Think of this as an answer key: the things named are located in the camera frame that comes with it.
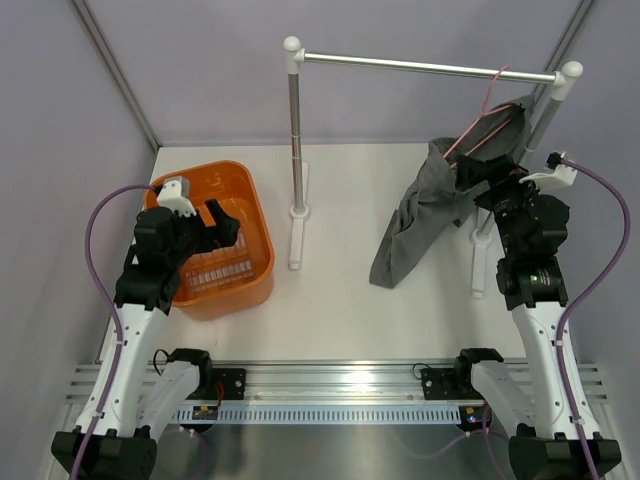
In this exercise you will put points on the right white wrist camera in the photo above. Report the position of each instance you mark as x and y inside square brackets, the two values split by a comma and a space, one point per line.
[559, 173]

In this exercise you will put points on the grey shorts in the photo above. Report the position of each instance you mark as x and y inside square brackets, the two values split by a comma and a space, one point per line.
[429, 205]

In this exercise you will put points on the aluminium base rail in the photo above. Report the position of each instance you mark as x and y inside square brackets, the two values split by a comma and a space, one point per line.
[338, 383]

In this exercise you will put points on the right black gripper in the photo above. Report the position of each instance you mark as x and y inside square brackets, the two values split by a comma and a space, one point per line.
[474, 171]

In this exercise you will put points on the orange plastic basket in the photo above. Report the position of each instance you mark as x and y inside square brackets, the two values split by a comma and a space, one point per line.
[231, 279]

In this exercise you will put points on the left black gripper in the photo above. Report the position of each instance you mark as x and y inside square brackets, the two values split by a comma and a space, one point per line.
[227, 226]

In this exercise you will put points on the pink wire hanger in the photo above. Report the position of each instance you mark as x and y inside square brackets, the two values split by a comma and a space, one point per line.
[496, 132]

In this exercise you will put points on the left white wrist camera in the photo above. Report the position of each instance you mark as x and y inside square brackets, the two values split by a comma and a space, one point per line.
[173, 194]

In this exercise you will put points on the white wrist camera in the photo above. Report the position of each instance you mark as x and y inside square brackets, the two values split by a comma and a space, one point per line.
[173, 194]
[559, 173]

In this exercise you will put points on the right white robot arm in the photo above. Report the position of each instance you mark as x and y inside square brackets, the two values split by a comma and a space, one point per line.
[552, 432]

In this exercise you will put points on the white slotted cable duct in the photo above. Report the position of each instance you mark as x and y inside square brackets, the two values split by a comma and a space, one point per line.
[422, 414]

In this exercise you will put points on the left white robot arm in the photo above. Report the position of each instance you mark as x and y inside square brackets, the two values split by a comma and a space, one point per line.
[116, 435]

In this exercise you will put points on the white metal clothes rack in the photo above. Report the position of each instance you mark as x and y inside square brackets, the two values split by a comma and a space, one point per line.
[364, 183]

